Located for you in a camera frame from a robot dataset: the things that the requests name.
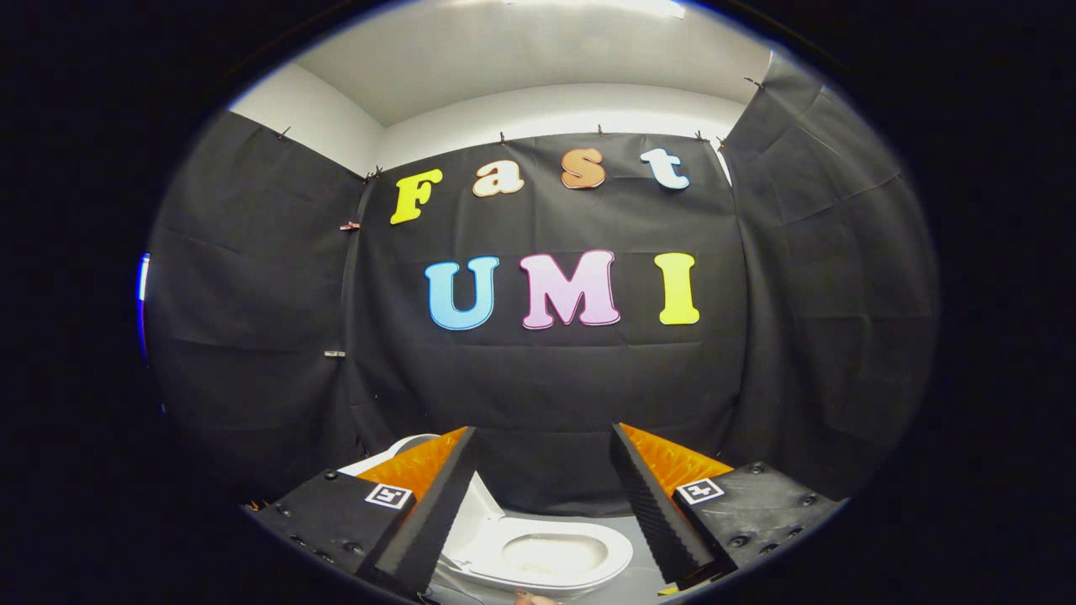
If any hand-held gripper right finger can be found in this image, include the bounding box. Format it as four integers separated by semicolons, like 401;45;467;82
609;423;846;596

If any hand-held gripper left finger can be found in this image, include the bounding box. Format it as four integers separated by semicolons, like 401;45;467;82
244;426;482;604

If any white toilet seat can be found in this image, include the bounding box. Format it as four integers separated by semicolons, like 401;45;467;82
439;517;635;599

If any black backdrop cloth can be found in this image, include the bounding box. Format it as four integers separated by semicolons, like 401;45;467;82
143;50;941;518

